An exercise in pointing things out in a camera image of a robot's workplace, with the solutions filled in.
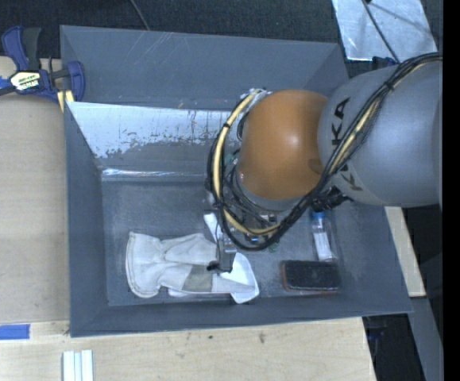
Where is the white cloth glove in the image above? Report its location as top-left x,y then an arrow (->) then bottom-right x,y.
125,230 -> 261,305

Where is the grey metal bin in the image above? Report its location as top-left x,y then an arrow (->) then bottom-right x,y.
59,25 -> 414,338

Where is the clear plastic bottle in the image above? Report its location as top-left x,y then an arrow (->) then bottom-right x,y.
310,210 -> 338,263

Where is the pale wood flat board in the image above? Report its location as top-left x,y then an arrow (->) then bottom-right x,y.
0,92 -> 72,325

